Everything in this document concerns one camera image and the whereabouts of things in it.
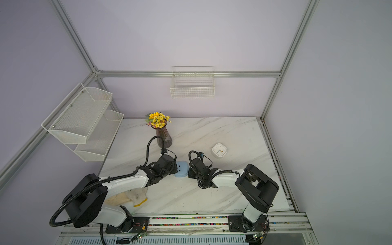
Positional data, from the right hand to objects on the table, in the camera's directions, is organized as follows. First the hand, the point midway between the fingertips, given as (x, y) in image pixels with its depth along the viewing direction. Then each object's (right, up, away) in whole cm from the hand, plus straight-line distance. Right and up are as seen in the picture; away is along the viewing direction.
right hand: (191, 171), depth 91 cm
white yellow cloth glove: (-29, -11, -10) cm, 33 cm away
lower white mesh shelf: (-57, +17, +1) cm, 60 cm away
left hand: (-10, +4, -1) cm, 10 cm away
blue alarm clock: (-5, +2, -1) cm, 6 cm away
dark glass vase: (-18, +24, +2) cm, 30 cm away
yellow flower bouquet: (-20, +31, -5) cm, 37 cm away
